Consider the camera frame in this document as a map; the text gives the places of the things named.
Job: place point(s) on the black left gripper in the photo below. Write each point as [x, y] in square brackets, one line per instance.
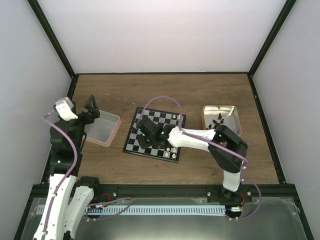
[95, 112]

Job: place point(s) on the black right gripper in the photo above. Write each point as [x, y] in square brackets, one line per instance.
[143, 145]

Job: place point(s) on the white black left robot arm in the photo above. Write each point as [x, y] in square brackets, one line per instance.
[67, 197]

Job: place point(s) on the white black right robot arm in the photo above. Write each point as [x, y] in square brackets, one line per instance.
[226, 147]

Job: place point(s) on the magnetic chess board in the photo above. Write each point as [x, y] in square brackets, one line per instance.
[132, 146]

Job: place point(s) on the pink metal tin tray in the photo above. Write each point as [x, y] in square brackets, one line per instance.
[104, 129]

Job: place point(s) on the gold metal tin tray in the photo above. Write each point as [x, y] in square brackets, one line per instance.
[230, 117]

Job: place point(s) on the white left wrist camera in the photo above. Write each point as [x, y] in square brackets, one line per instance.
[64, 101]

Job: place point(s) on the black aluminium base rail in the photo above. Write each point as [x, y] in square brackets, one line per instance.
[212, 192]

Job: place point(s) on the light blue slotted cable duct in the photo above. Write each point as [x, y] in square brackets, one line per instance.
[161, 210]

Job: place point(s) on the black enclosure frame post left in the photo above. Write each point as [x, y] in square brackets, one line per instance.
[42, 19]

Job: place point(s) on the black enclosure frame post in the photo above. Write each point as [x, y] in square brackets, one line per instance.
[280, 20]
[42, 19]

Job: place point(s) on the black enclosure frame post right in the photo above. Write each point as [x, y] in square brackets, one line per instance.
[280, 20]

